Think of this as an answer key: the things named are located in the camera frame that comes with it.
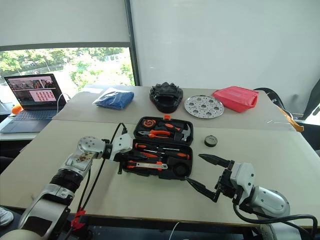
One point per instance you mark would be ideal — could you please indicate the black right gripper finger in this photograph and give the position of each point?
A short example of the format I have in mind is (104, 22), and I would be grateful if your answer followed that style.
(202, 188)
(215, 161)

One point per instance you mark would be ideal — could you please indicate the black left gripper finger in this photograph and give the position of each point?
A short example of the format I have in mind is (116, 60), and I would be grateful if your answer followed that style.
(138, 156)
(121, 167)

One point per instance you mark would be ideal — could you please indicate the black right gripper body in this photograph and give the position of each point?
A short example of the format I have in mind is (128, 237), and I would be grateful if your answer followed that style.
(226, 185)

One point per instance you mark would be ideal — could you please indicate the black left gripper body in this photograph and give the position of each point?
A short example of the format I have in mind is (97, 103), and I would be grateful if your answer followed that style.
(123, 158)

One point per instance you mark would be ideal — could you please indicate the orange black utility knife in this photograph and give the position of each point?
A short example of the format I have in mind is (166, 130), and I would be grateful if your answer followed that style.
(147, 165)

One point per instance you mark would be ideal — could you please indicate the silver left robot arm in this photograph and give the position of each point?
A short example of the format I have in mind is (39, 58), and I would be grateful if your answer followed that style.
(45, 200)

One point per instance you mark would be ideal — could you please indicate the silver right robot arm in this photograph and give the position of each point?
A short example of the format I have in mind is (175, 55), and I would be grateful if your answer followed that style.
(270, 200)

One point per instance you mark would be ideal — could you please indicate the black tool case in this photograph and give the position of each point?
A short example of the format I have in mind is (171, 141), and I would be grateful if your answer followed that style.
(183, 170)

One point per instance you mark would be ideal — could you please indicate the orange black screwdriver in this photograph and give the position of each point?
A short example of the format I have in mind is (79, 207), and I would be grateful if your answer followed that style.
(140, 145)
(181, 156)

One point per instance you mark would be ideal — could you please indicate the black tape roll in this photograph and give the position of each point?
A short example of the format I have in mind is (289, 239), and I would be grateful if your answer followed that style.
(210, 141)

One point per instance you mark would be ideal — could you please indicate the orange black tape measure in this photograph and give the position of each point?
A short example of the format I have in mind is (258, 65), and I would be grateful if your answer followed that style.
(149, 123)

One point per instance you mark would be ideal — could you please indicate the round perforated silver plate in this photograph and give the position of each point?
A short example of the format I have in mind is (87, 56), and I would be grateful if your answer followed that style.
(203, 107)

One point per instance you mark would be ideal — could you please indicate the blue bagged cloth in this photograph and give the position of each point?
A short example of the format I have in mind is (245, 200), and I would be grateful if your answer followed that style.
(113, 98)

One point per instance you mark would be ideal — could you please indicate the black moulded tray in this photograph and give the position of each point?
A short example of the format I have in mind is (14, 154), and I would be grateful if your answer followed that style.
(166, 101)

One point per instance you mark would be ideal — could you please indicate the red plastic bag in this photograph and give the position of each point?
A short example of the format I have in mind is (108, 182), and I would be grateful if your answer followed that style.
(236, 98)

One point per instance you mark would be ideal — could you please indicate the dark grey laptop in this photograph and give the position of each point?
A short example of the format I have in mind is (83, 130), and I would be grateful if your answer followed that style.
(32, 117)

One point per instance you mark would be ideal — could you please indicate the black chair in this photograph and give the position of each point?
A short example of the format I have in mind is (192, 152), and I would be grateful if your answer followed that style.
(312, 105)

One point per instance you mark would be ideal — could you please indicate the orange ball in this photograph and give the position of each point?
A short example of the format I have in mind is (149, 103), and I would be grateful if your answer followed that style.
(17, 110)

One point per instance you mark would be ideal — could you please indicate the white sneaker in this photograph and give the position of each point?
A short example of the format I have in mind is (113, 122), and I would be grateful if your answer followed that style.
(5, 216)

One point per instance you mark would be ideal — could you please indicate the white roller blind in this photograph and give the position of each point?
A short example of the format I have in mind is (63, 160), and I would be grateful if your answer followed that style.
(62, 20)

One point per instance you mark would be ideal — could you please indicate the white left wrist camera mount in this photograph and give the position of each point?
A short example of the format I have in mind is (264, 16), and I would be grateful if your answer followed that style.
(122, 145)

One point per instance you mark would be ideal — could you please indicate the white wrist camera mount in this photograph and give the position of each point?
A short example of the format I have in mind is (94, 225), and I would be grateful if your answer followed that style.
(242, 180)
(122, 145)

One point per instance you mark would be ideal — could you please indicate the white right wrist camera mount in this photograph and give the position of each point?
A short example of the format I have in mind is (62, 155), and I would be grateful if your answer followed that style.
(242, 180)

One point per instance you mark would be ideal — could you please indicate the dark window frame post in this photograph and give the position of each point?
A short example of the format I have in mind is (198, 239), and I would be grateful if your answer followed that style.
(133, 50)

